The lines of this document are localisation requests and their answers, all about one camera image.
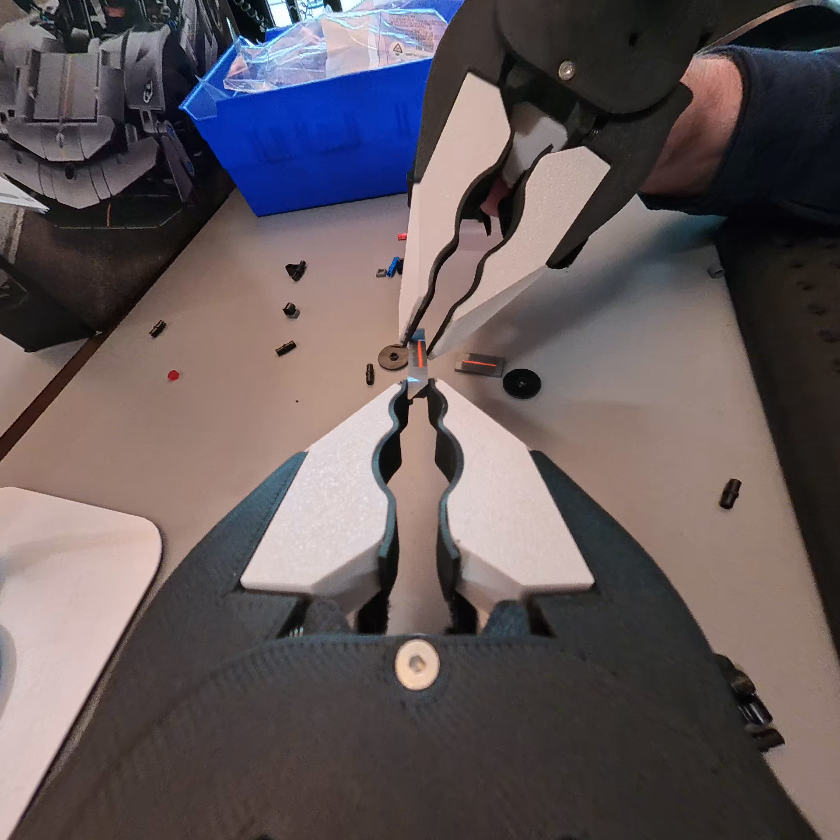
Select white desk stand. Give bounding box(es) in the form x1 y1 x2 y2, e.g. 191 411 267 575
0 487 164 840

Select dark lego set box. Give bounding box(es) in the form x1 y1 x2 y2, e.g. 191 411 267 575
0 0 237 353

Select person's right hand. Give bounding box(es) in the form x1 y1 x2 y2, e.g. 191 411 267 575
640 51 744 196

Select long grey orange-striped lego panel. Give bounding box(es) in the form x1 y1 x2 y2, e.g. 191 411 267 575
406 330 433 401

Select black angled lego connector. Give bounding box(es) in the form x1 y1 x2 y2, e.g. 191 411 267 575
715 653 785 750

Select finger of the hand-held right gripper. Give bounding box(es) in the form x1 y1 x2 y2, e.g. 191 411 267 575
402 72 513 342
430 147 611 358

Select person's right forearm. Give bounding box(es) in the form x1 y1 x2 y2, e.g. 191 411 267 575
640 46 840 227

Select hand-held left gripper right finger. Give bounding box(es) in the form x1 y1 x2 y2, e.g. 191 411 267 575
428 381 595 631

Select blue plastic bin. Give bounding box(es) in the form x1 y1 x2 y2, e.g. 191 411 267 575
180 0 463 217

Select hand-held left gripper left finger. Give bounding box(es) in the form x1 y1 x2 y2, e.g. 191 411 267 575
239 384 404 627

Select clear plastic bag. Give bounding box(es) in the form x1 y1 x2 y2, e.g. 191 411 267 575
223 0 460 93

